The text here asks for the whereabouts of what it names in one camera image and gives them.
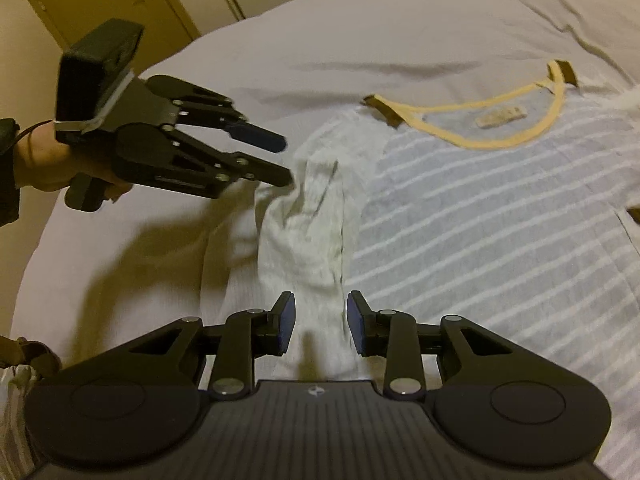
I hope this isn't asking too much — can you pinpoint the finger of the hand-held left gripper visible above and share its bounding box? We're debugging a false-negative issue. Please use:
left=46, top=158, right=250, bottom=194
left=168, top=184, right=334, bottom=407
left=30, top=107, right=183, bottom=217
left=148, top=75, right=288, bottom=154
left=117, top=123, right=294, bottom=199

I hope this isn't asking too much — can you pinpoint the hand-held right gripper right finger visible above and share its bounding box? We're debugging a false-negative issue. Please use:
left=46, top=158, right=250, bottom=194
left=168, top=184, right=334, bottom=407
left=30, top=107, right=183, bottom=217
left=346, top=289, right=568, bottom=401

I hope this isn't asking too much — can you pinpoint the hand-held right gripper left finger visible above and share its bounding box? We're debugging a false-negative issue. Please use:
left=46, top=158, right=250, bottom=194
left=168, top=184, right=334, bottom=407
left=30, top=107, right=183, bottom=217
left=65, top=290, right=297, bottom=401

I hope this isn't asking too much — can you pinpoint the white bed blanket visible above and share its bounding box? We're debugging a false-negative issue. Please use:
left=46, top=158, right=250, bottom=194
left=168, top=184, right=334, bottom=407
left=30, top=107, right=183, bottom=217
left=10, top=0, right=640, bottom=480

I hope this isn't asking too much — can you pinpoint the grey striped t-shirt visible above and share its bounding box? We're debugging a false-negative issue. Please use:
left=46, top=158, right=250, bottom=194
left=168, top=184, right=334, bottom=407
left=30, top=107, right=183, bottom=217
left=220, top=59, right=640, bottom=480

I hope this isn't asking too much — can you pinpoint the person's striped clothing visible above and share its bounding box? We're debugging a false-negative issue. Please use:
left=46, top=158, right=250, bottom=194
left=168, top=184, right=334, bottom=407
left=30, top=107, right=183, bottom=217
left=0, top=335, right=63, bottom=480

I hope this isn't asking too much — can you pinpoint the person's left hand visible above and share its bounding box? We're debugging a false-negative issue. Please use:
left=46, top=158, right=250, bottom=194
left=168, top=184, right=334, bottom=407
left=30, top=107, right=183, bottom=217
left=14, top=120, right=135, bottom=206

